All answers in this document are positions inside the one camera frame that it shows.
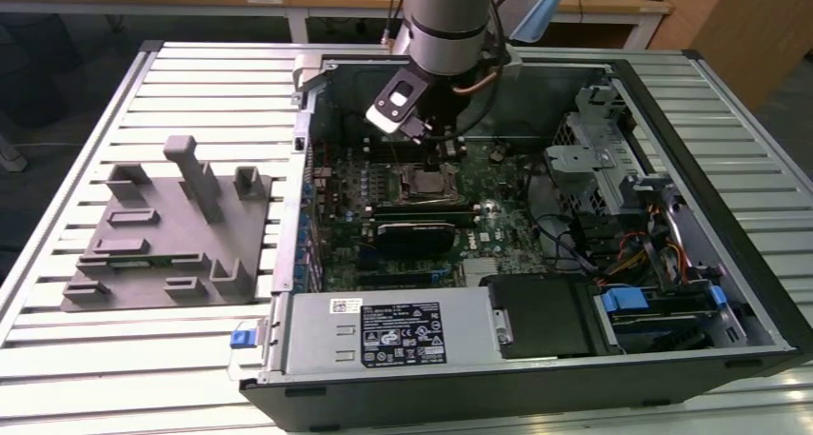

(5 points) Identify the grey parts rack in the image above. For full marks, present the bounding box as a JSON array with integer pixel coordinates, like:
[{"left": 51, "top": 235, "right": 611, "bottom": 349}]
[{"left": 59, "top": 134, "right": 274, "bottom": 312}]

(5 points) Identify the metal socket cover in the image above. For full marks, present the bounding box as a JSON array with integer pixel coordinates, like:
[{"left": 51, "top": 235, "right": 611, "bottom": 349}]
[{"left": 397, "top": 166, "right": 461, "bottom": 204}]

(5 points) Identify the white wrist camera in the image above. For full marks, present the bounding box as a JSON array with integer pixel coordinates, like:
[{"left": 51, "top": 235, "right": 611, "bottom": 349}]
[{"left": 364, "top": 68, "right": 428, "bottom": 134}]

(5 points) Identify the silver power supply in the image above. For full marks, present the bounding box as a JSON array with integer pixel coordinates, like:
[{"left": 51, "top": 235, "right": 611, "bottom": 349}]
[{"left": 277, "top": 289, "right": 500, "bottom": 377}]

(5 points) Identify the black plastic shroud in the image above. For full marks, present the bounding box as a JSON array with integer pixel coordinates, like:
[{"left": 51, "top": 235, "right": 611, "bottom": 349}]
[{"left": 479, "top": 272, "right": 615, "bottom": 360}]

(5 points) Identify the hard disk in blue carrier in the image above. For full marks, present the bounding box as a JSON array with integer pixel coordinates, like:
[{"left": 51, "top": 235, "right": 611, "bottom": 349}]
[{"left": 595, "top": 286, "right": 728, "bottom": 353}]

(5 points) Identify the black RAM stick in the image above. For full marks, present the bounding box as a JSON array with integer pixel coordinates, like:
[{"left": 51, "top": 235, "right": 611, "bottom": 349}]
[
  {"left": 373, "top": 212, "right": 477, "bottom": 227},
  {"left": 372, "top": 204, "right": 475, "bottom": 216}
]

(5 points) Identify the silver heat sink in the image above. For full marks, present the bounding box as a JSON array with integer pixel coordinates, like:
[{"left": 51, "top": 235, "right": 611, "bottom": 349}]
[{"left": 465, "top": 258, "right": 503, "bottom": 287}]

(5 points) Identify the wooden cabinet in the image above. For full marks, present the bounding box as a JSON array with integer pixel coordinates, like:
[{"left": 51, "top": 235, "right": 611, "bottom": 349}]
[{"left": 649, "top": 0, "right": 813, "bottom": 117}]

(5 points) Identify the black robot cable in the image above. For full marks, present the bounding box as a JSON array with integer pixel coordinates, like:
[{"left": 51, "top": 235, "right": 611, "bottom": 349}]
[{"left": 443, "top": 1, "right": 512, "bottom": 139}]

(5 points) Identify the green motherboard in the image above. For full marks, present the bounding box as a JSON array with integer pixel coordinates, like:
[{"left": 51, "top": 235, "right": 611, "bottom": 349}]
[{"left": 301, "top": 137, "right": 591, "bottom": 293}]

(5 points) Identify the green RAM stick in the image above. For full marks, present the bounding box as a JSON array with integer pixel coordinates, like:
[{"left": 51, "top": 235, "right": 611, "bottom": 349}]
[{"left": 103, "top": 255, "right": 197, "bottom": 267}]

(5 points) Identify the coloured wire bundle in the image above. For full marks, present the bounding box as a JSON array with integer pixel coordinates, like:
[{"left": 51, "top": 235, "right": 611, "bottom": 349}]
[{"left": 592, "top": 206, "right": 694, "bottom": 288}]

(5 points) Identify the silver drive cage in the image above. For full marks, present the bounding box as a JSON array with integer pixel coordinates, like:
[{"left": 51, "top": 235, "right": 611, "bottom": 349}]
[{"left": 541, "top": 85, "right": 641, "bottom": 217}]

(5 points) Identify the silver CPU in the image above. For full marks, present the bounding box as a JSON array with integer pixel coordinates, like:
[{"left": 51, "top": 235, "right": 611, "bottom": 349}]
[{"left": 411, "top": 171, "right": 447, "bottom": 194}]

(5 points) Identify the black PC case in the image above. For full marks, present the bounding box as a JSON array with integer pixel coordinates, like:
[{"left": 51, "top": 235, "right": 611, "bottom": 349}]
[{"left": 237, "top": 49, "right": 813, "bottom": 434}]

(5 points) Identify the CPU socket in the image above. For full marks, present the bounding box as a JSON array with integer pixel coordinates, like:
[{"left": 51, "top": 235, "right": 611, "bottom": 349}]
[{"left": 393, "top": 163, "right": 463, "bottom": 207}]

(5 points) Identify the white stand foot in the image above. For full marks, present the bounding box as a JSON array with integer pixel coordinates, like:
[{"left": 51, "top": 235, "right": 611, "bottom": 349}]
[{"left": 0, "top": 134, "right": 30, "bottom": 172}]

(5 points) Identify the black expansion card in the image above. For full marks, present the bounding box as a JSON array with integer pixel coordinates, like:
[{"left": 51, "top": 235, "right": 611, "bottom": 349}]
[{"left": 373, "top": 220, "right": 459, "bottom": 256}]

